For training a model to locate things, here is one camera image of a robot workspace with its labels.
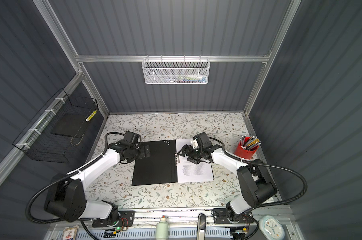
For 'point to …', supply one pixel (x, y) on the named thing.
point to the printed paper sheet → (188, 171)
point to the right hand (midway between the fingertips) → (184, 156)
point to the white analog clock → (271, 229)
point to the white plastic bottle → (162, 230)
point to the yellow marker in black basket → (91, 115)
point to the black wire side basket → (53, 133)
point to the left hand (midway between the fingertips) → (144, 154)
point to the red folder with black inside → (161, 166)
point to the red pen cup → (247, 147)
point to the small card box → (70, 233)
